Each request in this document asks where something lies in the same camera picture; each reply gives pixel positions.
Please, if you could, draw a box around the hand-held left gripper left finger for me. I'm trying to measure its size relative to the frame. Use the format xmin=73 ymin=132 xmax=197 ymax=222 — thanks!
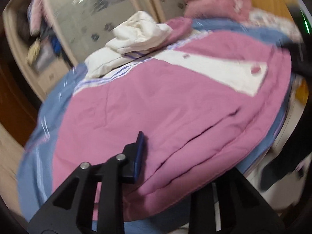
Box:
xmin=27 ymin=131 xmax=147 ymax=234

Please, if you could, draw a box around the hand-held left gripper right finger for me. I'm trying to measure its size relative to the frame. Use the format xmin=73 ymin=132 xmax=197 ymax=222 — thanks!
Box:
xmin=189 ymin=169 xmax=287 ymax=234

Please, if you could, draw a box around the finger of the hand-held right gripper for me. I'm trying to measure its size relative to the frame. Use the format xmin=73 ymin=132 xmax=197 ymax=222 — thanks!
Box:
xmin=280 ymin=40 xmax=302 ymax=54

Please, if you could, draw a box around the pink and white jacket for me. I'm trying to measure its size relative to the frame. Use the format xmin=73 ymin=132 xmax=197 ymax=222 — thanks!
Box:
xmin=50 ymin=11 xmax=293 ymax=221

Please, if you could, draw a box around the person's dark clothing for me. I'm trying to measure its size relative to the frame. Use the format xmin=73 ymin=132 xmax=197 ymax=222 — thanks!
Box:
xmin=260 ymin=151 xmax=306 ymax=192

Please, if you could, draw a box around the blue plaid bed sheet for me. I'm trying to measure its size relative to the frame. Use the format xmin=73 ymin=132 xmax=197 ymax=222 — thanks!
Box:
xmin=17 ymin=17 xmax=301 ymax=234

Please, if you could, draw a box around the brown wooden door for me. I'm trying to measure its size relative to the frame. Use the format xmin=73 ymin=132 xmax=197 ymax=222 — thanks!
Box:
xmin=0 ymin=61 xmax=40 ymax=147

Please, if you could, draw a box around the blue cloth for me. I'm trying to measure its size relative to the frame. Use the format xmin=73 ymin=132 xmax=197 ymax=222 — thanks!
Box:
xmin=49 ymin=36 xmax=62 ymax=54

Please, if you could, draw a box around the beige cloth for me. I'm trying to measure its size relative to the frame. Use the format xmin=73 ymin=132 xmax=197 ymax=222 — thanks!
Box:
xmin=26 ymin=38 xmax=42 ymax=64

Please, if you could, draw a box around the cream wardrobe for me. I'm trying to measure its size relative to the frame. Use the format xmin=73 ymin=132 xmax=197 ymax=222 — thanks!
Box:
xmin=2 ymin=0 xmax=187 ymax=100

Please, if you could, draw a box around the dark brown jacket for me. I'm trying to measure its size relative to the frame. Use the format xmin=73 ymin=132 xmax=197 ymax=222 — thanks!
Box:
xmin=16 ymin=7 xmax=32 ymax=39

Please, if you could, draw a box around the pink puffer jacket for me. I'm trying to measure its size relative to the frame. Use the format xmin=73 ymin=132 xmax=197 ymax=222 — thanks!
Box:
xmin=27 ymin=0 xmax=45 ymax=35

